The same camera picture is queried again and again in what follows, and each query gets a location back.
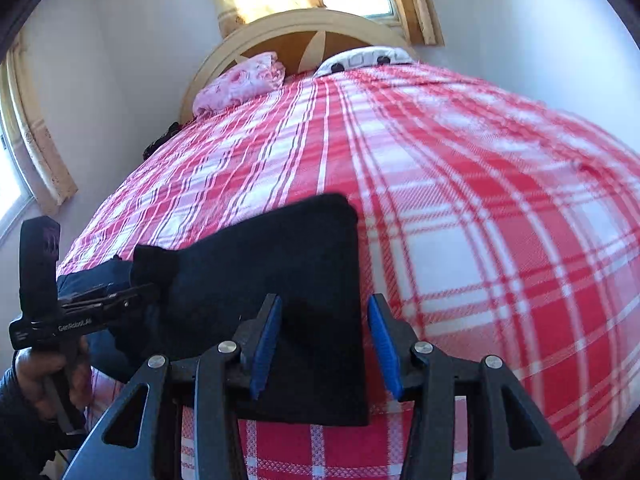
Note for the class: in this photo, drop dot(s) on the side window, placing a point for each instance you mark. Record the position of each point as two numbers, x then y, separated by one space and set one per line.
10 195

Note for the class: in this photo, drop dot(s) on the yellow side window curtain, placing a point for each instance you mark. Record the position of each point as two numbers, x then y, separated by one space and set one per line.
45 160

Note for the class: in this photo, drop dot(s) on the pink floral pillow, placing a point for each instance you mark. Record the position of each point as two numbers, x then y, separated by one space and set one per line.
235 82

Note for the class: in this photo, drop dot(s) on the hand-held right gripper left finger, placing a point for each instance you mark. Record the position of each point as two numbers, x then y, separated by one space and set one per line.
265 345

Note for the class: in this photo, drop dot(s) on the person's left forearm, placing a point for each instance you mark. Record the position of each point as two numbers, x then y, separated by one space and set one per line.
20 440

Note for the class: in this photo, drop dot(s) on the red plaid bedsheet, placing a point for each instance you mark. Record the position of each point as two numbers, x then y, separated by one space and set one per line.
475 210

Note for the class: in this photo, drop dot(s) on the white patterned pillow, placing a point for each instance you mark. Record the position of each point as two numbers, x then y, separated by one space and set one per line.
365 57

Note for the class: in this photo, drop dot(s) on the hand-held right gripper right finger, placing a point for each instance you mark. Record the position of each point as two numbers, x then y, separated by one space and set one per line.
386 350

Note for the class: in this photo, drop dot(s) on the cream wooden headboard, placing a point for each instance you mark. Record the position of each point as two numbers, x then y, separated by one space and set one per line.
300 20

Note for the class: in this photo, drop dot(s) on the dark bag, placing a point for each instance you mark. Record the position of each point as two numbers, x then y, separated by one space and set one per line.
162 140

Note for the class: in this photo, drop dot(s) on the black pants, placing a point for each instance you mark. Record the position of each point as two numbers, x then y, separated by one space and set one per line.
310 260

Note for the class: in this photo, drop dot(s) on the yellow narrow curtain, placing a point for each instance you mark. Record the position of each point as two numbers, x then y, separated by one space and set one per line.
420 5

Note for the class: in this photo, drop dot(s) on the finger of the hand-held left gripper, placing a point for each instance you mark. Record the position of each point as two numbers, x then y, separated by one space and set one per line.
110 294
105 306

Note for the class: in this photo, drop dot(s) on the person's left hand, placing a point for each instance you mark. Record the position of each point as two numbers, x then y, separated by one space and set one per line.
30 380

